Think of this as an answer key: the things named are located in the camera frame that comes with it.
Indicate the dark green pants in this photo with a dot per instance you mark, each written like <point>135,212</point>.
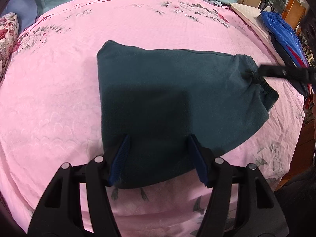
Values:
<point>160,91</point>

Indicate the wooden display cabinet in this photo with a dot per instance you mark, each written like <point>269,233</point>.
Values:
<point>293,9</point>

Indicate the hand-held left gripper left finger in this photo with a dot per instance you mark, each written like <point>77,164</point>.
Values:
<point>121,160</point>

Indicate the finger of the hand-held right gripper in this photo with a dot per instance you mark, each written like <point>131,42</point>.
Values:
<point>286,73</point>

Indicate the dark garment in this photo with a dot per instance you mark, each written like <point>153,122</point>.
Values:
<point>284,51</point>

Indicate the blue pillow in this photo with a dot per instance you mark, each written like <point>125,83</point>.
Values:
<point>22,5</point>

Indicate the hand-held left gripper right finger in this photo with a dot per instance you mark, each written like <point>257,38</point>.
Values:
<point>198,160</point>

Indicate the pink floral bedsheet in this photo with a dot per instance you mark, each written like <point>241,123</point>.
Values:
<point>49,91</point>

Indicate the blue garment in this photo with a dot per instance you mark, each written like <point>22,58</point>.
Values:
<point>279,27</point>

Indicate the person's dark clothing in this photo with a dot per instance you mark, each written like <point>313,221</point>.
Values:
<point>301,197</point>

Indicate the white pillow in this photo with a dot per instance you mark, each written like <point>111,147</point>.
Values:
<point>246,14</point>

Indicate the red floral pillow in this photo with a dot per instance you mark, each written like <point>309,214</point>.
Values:
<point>7,37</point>

